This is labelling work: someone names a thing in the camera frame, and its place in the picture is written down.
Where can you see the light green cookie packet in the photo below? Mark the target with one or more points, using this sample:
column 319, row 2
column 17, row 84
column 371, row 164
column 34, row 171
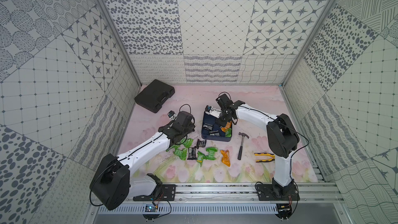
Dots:
column 200, row 158

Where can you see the black handled hammer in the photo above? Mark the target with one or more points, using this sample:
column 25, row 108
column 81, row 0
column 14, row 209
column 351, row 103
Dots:
column 243, row 138

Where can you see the orange cookie packet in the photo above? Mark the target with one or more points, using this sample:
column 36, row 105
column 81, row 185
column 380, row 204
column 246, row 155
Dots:
column 225, row 157

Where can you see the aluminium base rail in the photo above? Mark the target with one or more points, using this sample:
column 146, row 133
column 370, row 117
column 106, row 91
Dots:
column 243, row 193

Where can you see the small black checkered packet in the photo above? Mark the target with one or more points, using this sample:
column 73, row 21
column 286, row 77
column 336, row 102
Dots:
column 201, row 144

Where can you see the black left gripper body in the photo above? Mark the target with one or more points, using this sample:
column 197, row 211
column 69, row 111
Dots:
column 169, row 129

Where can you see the black plastic tool case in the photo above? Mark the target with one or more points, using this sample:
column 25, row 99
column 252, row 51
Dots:
column 154, row 95

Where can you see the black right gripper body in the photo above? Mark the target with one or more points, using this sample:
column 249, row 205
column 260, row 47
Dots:
column 223, row 119

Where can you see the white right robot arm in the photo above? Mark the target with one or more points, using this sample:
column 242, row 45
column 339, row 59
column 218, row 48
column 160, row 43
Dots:
column 282, row 138

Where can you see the black cookie packet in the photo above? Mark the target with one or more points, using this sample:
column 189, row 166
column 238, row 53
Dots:
column 192, row 153

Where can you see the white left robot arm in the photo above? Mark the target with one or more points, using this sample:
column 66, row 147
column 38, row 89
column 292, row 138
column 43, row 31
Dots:
column 112, row 182

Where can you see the yellow black pliers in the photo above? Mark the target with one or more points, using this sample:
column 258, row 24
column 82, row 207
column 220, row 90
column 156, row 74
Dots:
column 264, row 157

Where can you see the dark blue storage box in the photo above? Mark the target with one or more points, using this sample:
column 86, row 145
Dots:
column 212, row 131

